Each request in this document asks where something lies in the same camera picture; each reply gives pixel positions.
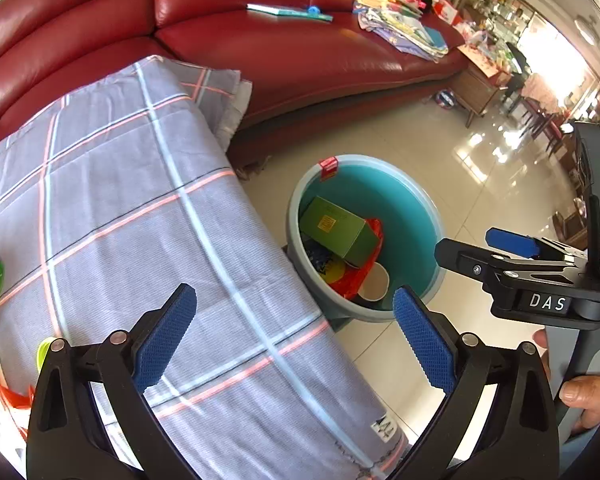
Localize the dining table with pink cloth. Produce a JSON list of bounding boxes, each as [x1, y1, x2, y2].
[[522, 75, 576, 151]]

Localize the green cardboard box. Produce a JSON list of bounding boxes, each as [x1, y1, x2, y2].
[[300, 196, 378, 267]]

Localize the folded printed cloths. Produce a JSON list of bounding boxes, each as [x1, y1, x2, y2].
[[357, 7, 450, 63]]

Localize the round ceiling light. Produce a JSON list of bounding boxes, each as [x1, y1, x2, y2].
[[575, 15, 600, 46]]

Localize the thin teal book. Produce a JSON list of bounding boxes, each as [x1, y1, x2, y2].
[[246, 3, 333, 23]]

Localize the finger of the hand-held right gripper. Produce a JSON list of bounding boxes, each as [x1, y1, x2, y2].
[[485, 227, 588, 261], [434, 238, 521, 291]]

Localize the red leather sofa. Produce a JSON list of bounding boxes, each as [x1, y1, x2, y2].
[[0, 0, 468, 171]]

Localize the grey plaid cloth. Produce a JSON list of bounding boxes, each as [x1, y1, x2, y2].
[[0, 55, 411, 480]]

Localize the red and white wrapper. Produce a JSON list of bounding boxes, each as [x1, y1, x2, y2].
[[0, 360, 36, 461]]

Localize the red paper cup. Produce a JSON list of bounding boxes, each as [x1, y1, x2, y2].
[[357, 262, 390, 303]]

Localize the wooden side table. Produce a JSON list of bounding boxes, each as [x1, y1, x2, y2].
[[455, 42, 513, 128]]

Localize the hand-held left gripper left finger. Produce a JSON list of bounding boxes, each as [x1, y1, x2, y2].
[[26, 282, 198, 480]]

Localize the red snack bag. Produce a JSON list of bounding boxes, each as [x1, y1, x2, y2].
[[327, 217, 385, 301]]

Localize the glass display cabinet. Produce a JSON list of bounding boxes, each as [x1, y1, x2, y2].
[[460, 0, 546, 61]]

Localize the teal plastic bucket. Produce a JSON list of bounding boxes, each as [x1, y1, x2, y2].
[[286, 155, 443, 323]]

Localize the red gift box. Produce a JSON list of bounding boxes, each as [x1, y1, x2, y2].
[[432, 0, 463, 23]]

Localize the person's right hand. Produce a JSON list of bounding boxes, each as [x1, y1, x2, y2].
[[534, 329, 600, 433]]

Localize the dark blue wrapper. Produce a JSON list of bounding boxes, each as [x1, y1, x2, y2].
[[305, 242, 332, 273]]

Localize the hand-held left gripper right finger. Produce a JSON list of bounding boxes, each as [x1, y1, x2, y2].
[[392, 285, 561, 480]]

